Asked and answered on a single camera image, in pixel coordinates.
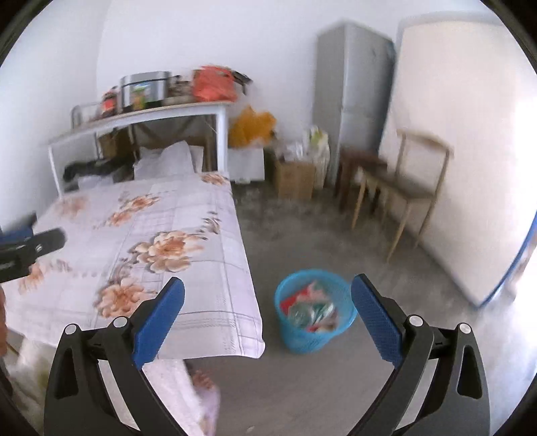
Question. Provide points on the light wooden chair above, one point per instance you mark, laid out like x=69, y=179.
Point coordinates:
x=402, y=188

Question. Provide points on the person's left forearm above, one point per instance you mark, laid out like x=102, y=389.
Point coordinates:
x=3, y=323

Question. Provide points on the orange plastic bag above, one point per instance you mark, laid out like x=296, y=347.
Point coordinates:
x=251, y=125

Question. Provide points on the printed white sack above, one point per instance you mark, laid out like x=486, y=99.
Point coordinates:
x=319, y=146

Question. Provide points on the red plastic bag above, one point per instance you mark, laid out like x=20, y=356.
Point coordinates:
x=212, y=86

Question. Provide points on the dark wooden stool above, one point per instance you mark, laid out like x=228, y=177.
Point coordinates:
x=356, y=161

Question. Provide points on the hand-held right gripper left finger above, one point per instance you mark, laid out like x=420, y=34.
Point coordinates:
x=161, y=323

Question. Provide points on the small red jar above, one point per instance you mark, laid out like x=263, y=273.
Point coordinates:
x=110, y=102

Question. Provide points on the person's white clothing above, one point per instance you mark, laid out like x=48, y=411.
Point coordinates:
x=172, y=385

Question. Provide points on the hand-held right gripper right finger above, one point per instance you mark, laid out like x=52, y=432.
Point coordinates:
x=375, y=318

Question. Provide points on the grey refrigerator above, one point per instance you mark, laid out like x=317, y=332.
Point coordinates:
x=352, y=84

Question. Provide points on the brown cardboard box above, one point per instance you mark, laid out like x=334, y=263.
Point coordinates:
x=293, y=178

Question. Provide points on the red snack box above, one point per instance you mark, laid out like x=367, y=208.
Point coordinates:
x=293, y=299

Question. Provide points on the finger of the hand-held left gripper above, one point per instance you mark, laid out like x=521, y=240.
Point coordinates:
x=46, y=242
x=19, y=229

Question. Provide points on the black bag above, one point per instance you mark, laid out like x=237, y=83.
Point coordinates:
x=88, y=167

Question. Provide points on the person's foot in purple slipper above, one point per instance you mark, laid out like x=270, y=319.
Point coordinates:
x=205, y=390

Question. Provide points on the plain white sack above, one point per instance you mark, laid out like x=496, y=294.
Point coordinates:
x=168, y=161

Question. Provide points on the blue mesh basket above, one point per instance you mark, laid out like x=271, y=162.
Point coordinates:
x=302, y=341

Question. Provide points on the white foam box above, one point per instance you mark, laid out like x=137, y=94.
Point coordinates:
x=247, y=163

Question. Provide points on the floral tablecloth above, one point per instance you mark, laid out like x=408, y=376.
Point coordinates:
x=168, y=218

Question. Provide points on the metal pot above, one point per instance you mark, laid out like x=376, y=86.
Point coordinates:
x=142, y=90

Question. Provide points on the white framed desk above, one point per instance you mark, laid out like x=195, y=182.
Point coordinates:
x=168, y=111

